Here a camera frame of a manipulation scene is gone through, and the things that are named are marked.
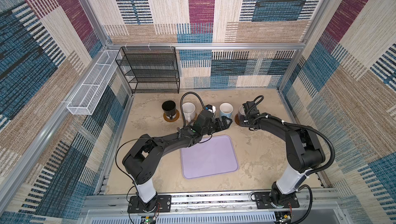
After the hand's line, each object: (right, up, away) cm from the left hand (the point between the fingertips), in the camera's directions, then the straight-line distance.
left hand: (229, 121), depth 83 cm
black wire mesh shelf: (-50, +33, +28) cm, 66 cm away
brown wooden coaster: (-33, -1, +17) cm, 37 cm away
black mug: (-35, +6, +18) cm, 40 cm away
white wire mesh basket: (-83, +13, +11) cm, 85 cm away
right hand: (+13, -2, +14) cm, 19 cm away
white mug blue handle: (+1, +6, +16) cm, 18 cm away
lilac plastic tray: (-7, -20, +5) cm, 21 cm away
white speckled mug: (-23, +6, +22) cm, 32 cm away
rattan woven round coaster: (-19, +1, -13) cm, 23 cm away
